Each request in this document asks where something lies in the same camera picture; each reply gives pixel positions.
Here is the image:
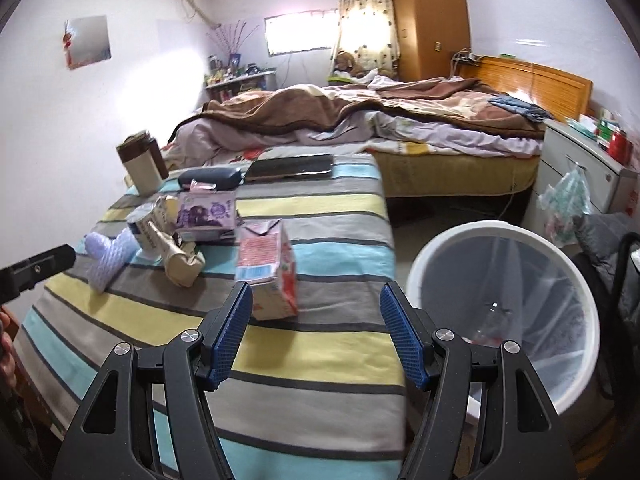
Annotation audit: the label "brown teddy bear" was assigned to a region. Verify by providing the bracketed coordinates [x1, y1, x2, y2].
[332, 51, 372, 81]

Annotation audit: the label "wooden wardrobe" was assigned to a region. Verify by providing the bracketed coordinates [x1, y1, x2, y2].
[387, 0, 473, 84]

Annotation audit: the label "black chair frame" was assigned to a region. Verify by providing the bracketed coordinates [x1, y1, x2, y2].
[611, 232, 640, 378]

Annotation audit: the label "wall poster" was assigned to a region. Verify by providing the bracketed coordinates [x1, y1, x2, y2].
[63, 15, 112, 70]

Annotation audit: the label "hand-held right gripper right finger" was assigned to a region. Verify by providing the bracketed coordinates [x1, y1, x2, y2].
[380, 282, 583, 480]

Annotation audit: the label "brown blanket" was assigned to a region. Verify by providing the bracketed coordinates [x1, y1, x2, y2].
[200, 76, 547, 142]

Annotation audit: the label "striped tablecloth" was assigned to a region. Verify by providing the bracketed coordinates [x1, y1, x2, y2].
[12, 152, 408, 480]

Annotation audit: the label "patterned curtain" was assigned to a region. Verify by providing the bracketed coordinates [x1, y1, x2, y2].
[336, 0, 402, 77]

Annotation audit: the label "printed paper carton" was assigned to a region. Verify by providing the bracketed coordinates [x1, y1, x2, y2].
[149, 195, 207, 289]

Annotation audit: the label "wooden headboard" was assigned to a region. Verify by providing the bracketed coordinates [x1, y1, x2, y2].
[471, 55, 596, 120]

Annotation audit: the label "red and white drink carton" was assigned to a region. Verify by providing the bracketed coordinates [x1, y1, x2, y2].
[235, 219, 301, 322]

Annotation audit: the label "cream brown thermos jug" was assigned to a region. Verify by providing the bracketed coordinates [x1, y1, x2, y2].
[115, 130, 170, 196]

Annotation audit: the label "white trash bin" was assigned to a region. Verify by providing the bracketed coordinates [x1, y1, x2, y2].
[404, 220, 601, 412]

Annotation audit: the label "blue folded cloth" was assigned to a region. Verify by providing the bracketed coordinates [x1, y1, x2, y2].
[487, 93, 554, 122]

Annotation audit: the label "person's left hand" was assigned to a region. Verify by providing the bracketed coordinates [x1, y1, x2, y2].
[0, 309, 15, 392]

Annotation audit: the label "window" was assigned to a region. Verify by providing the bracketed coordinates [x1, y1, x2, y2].
[263, 9, 342, 57]

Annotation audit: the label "clear plastic bag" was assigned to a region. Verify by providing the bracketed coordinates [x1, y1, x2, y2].
[537, 160, 594, 247]

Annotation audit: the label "black laptop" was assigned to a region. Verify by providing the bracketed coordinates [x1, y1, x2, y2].
[244, 153, 335, 182]

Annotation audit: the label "white and blue can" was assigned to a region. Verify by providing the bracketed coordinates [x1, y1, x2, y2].
[126, 204, 162, 257]

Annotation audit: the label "dark jacket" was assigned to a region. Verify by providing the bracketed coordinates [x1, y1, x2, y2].
[574, 212, 640, 322]

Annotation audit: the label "decorative dry branches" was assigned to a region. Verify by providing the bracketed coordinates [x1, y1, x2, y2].
[207, 20, 262, 68]

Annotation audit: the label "white nightstand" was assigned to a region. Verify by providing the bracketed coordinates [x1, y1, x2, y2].
[529, 119, 640, 222]

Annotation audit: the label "cluttered shelf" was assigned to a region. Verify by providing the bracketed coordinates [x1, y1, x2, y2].
[203, 52, 279, 107]

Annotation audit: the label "lilac bed sheet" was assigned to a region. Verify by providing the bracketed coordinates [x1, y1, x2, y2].
[171, 76, 545, 162]

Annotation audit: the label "red box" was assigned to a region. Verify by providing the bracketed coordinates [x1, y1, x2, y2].
[607, 127, 634, 166]

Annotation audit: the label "purple drink carton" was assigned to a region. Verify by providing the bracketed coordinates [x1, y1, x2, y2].
[174, 191, 239, 242]

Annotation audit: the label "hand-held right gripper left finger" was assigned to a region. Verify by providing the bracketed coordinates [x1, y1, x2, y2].
[52, 281, 254, 480]

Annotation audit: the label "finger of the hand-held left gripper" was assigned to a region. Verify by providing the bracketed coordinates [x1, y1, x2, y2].
[0, 244, 77, 306]

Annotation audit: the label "dark glasses case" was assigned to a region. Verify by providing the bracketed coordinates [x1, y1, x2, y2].
[177, 167, 246, 192]

